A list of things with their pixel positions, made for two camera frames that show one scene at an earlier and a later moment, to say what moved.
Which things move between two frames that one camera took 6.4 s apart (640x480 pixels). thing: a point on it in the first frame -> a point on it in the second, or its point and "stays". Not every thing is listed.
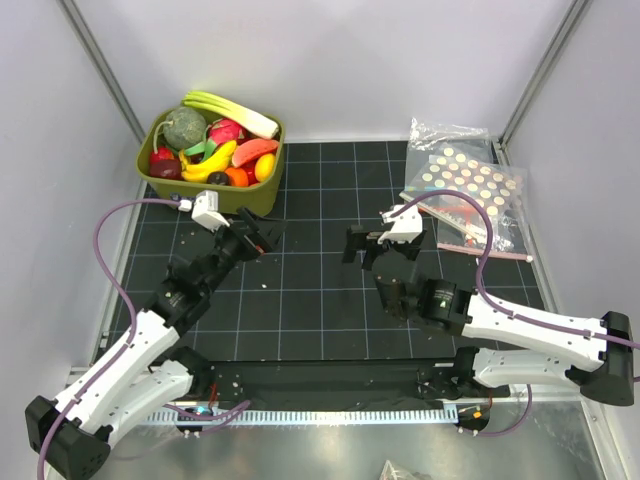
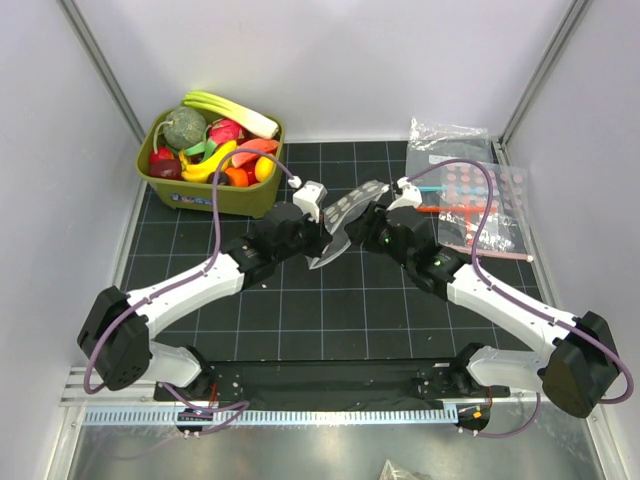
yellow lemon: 265,167 stays
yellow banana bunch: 216,163 stays
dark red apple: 167,168 stays
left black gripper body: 241,245 -> 307,240
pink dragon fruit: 225,130 stays
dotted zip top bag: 474,169 -> 337,215
